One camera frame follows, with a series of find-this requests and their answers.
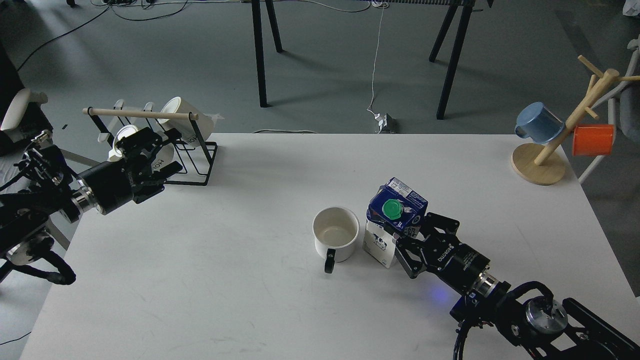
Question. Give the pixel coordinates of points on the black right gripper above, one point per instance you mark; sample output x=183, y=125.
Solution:
x=441, y=253

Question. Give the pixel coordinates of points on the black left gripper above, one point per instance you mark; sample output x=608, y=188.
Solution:
x=110, y=185

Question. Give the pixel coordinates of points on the blue white milk carton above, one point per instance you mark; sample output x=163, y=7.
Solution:
x=396, y=210

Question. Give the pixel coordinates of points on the white mug black handle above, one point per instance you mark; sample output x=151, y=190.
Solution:
x=336, y=231

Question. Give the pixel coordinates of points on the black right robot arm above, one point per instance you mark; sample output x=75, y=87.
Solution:
x=528, y=315

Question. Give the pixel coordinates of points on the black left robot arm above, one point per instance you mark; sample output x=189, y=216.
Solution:
x=26, y=240

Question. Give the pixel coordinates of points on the white mug on rack front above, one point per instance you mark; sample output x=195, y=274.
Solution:
x=164, y=156

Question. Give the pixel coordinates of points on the white mug on rack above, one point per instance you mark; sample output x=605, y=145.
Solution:
x=205, y=123
x=164, y=156

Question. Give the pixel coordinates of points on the white mug on rack rear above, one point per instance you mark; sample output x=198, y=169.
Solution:
x=205, y=123

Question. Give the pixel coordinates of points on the grey power adapter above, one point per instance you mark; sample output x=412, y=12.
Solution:
x=386, y=124

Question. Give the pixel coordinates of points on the wooden mug tree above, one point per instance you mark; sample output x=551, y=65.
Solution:
x=540, y=164

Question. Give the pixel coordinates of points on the blue mug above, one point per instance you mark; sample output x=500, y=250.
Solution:
x=538, y=123

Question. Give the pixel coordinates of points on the orange mug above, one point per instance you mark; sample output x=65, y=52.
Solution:
x=593, y=140

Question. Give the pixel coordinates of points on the black table legs right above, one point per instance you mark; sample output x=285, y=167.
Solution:
x=467, y=8

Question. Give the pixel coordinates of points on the black wire cup rack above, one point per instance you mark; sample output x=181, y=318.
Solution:
x=197, y=162

